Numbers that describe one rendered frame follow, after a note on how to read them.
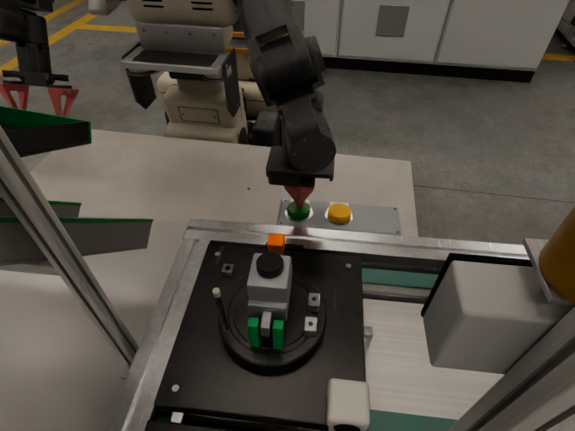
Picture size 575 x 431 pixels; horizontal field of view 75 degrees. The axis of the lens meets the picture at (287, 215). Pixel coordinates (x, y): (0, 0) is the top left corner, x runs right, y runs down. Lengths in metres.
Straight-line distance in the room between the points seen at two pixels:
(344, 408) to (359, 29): 3.14
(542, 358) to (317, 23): 3.25
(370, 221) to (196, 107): 0.68
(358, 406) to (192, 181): 0.62
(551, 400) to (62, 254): 0.39
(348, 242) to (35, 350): 0.52
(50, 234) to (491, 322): 0.35
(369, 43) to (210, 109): 2.43
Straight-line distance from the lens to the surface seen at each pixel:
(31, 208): 0.38
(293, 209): 0.64
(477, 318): 0.23
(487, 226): 2.20
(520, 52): 3.66
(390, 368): 0.56
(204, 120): 1.18
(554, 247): 0.23
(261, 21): 0.49
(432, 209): 2.18
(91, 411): 0.64
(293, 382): 0.48
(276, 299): 0.42
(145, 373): 0.53
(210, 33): 1.02
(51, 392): 0.68
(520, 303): 0.25
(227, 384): 0.48
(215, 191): 0.86
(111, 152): 1.06
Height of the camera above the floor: 1.42
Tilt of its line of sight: 45 degrees down
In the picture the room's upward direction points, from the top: straight up
